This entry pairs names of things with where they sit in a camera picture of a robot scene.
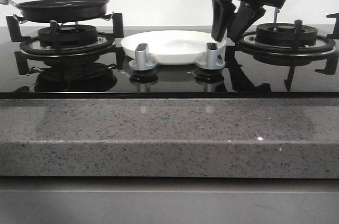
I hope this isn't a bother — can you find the white round plate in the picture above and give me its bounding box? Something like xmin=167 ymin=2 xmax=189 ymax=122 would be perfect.
xmin=121 ymin=30 xmax=226 ymax=65

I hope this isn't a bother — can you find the black frying pan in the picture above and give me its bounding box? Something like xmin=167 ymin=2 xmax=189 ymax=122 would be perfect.
xmin=1 ymin=0 xmax=110 ymax=19

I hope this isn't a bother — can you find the right black gas burner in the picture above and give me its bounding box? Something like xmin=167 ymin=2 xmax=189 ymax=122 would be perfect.
xmin=255 ymin=23 xmax=318 ymax=47

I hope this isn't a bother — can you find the black gas burner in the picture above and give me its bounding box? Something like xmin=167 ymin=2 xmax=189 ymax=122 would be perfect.
xmin=255 ymin=23 xmax=318 ymax=47
xmin=38 ymin=25 xmax=97 ymax=48

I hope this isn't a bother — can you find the right silver stove knob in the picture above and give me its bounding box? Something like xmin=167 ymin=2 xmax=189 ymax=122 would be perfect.
xmin=195 ymin=42 xmax=226 ymax=70

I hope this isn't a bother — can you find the silver stove knob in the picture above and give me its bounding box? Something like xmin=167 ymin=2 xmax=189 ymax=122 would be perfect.
xmin=129 ymin=43 xmax=158 ymax=71
xmin=195 ymin=42 xmax=226 ymax=70

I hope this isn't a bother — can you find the black glass cooktop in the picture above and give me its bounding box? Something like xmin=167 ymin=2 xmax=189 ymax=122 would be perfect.
xmin=1 ymin=27 xmax=338 ymax=99

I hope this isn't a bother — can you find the left silver stove knob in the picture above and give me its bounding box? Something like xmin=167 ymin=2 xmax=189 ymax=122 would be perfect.
xmin=129 ymin=43 xmax=158 ymax=71

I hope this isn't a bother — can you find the left black pan support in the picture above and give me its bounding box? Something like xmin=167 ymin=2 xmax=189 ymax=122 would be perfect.
xmin=7 ymin=13 xmax=124 ymax=75

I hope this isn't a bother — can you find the left black gas burner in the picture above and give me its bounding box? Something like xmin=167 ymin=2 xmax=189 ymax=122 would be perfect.
xmin=38 ymin=25 xmax=97 ymax=48

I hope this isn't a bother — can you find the wire pan trivet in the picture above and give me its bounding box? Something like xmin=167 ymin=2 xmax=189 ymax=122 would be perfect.
xmin=6 ymin=12 xmax=114 ymax=24

